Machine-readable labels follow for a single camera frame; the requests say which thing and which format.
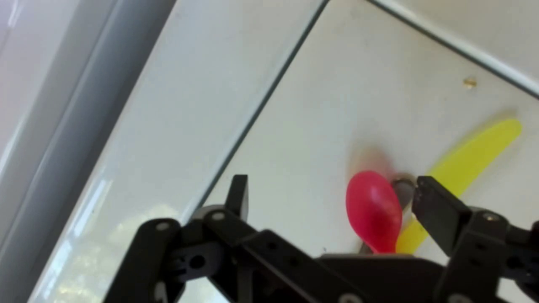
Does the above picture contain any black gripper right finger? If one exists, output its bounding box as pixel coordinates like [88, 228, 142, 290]
[411, 176, 539, 303]

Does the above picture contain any white top-load washing machine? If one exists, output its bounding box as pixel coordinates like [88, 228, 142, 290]
[27, 0, 539, 303]

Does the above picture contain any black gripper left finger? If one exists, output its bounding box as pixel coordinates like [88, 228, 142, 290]
[103, 174, 339, 303]

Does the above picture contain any small metal spoon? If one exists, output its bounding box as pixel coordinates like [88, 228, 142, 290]
[391, 177, 418, 209]

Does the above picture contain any yellow plastic knife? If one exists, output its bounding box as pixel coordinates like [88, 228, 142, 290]
[394, 115, 524, 256]

